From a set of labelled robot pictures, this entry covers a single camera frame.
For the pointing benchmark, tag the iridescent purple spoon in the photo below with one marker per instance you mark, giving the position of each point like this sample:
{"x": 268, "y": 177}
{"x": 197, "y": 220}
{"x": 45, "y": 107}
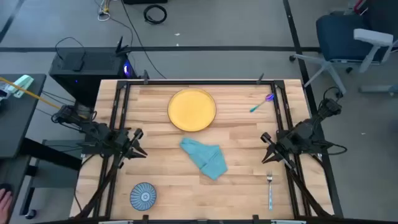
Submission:
{"x": 269, "y": 97}

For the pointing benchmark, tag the mint green stapler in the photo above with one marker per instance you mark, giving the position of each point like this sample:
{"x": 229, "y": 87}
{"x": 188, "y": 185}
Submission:
{"x": 23, "y": 84}

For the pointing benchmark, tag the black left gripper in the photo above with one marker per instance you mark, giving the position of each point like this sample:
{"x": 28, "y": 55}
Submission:
{"x": 121, "y": 143}

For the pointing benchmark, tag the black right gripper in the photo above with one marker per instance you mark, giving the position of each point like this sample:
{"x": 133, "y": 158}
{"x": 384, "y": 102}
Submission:
{"x": 286, "y": 144}

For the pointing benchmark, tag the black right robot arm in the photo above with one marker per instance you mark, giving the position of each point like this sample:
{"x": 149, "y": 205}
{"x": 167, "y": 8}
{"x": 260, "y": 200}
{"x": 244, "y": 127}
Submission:
{"x": 304, "y": 130}

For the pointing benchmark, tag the black computer tower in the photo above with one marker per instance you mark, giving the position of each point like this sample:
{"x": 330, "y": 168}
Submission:
{"x": 90, "y": 71}

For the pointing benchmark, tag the black desk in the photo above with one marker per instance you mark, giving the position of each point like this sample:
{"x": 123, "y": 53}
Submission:
{"x": 18, "y": 124}

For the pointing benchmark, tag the silver fork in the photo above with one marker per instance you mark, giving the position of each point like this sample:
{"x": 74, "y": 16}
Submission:
{"x": 270, "y": 193}

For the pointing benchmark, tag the teal cloth napkin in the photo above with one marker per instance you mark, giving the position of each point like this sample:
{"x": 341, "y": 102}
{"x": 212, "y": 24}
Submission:
{"x": 205, "y": 157}

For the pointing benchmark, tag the blue office chair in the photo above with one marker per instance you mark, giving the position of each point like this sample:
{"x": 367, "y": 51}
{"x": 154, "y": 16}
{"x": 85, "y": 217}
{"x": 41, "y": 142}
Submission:
{"x": 339, "y": 37}

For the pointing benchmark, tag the round yellow plate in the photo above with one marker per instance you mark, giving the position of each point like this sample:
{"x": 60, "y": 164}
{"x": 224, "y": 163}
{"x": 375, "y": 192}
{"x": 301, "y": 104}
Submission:
{"x": 191, "y": 109}

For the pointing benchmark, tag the person's hand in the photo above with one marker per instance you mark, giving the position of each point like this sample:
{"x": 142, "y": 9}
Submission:
{"x": 4, "y": 207}

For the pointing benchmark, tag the patterned ceramic bowl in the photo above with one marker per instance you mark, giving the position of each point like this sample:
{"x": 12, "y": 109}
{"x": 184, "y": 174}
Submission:
{"x": 143, "y": 196}

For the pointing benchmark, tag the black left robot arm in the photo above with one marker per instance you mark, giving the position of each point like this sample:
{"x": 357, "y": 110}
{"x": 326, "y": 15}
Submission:
{"x": 99, "y": 133}

